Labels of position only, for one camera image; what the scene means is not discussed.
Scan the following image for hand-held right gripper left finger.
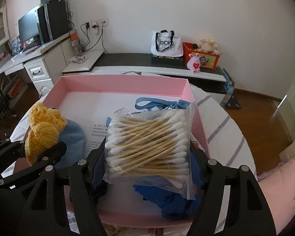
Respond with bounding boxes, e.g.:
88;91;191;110
21;138;108;236

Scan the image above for pink plush toy with heart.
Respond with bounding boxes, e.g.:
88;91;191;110
187;52;201;73

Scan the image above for blue and white box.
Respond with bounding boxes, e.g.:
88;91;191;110
11;36;21;53

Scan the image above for black keyboard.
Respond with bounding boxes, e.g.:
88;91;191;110
22;45;43;52

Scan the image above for yellow crochet toy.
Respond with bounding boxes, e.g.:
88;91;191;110
25;102;67;165

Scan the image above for black and white low cabinet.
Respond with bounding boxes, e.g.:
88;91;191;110
62;50;228;96

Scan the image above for pink cardboard box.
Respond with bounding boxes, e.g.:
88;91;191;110
42;76;210;230

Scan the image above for blue cardboard box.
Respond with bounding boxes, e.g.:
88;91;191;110
221;69;235;104

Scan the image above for black computer monitor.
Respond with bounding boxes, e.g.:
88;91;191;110
18;11;41;47

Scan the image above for orange storage box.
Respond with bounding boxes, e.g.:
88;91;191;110
8;79;27;96

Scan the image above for orange printed toy box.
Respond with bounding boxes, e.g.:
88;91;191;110
182;42;220;70

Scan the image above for black power cable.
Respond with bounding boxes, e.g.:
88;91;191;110
80;23;91;52
98;26;108;54

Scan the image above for pink floral cloth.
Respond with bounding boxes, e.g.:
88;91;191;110
257;152;295;236

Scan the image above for orange capped bottle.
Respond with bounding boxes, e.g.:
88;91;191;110
70;29;80;52

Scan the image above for small printed packet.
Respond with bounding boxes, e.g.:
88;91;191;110
69;55;87;64

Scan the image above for bag of cotton swabs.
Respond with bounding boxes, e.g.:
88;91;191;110
104;102;197;200

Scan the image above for black bathroom scale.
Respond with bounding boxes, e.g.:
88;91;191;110
225;96;242;109

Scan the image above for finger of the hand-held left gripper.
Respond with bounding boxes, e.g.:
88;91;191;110
0;138;28;177
0;141;67;190

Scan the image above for dark green flat box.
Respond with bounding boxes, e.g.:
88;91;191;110
151;55;183;65

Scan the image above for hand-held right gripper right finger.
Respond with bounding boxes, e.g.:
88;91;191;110
187;141;277;236

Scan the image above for beige plush toy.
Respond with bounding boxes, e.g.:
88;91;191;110
197;39;219;54

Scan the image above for white tote bag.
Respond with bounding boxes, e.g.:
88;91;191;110
151;30;183;56

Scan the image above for white glass-door cabinet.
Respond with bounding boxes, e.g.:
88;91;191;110
0;6;10;52

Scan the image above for white desk with drawers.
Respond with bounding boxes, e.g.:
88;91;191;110
0;28;78;99

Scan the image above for black computer tower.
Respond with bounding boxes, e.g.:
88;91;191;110
37;0;69;43

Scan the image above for blue crochet cloth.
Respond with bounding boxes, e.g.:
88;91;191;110
133;150;204;220

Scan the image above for light blue fleece cloth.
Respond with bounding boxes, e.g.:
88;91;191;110
54;118;86;170

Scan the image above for printed drawstring pouch blue ribbon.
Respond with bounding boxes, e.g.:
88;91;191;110
105;98;199;153

